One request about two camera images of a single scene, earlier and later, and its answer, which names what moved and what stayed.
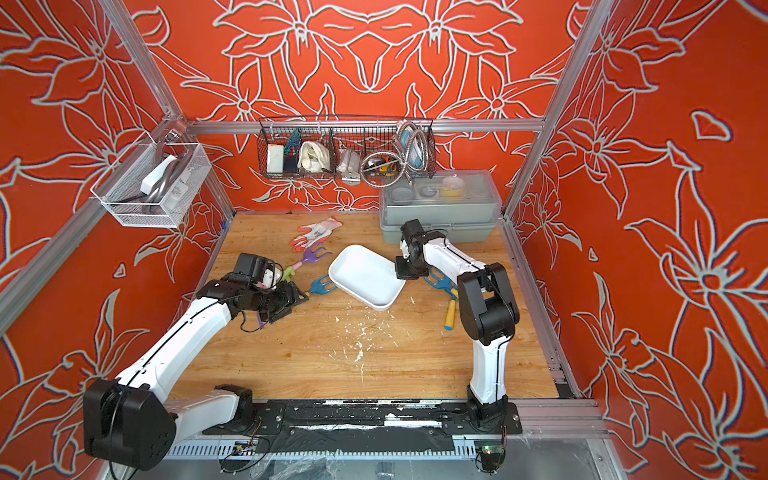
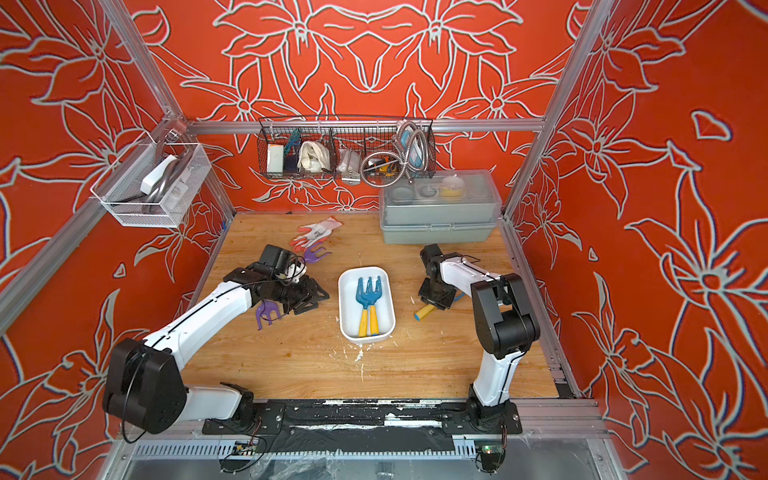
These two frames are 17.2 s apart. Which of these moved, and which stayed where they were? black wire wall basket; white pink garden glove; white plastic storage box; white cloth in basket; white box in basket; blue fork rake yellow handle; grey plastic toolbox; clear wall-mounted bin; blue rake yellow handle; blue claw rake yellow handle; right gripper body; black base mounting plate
Moved: white plastic storage box; blue rake yellow handle; blue fork rake yellow handle; blue claw rake yellow handle; right gripper body
Stayed: grey plastic toolbox; clear wall-mounted bin; white box in basket; white cloth in basket; black base mounting plate; white pink garden glove; black wire wall basket
